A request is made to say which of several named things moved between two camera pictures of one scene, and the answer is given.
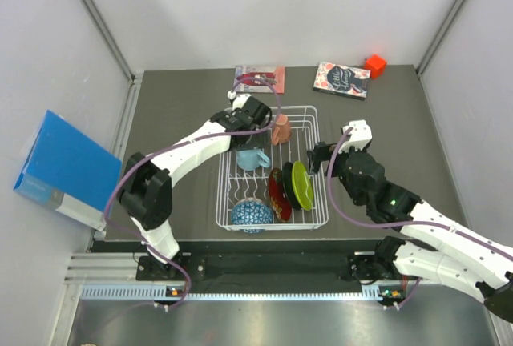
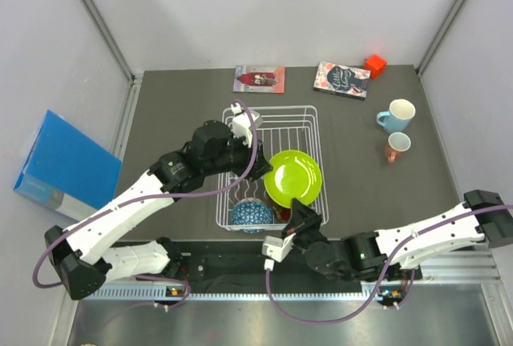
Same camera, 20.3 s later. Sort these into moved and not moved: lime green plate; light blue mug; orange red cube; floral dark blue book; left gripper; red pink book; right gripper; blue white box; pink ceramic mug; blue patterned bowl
Moved: light blue mug; right gripper; left gripper; pink ceramic mug; lime green plate
Not moved: blue patterned bowl; red pink book; floral dark blue book; blue white box; orange red cube
